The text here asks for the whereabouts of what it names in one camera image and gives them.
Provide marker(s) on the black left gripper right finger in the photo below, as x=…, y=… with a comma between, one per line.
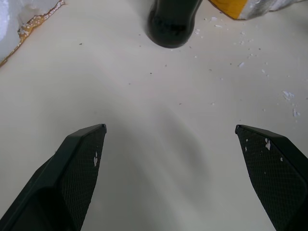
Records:
x=274, y=173

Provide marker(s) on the yellow and silver packet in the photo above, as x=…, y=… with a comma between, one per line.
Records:
x=245, y=8

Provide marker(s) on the dark glass bottle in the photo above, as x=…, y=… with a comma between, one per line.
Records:
x=172, y=22

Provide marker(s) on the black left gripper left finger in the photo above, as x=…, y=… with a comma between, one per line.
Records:
x=72, y=178

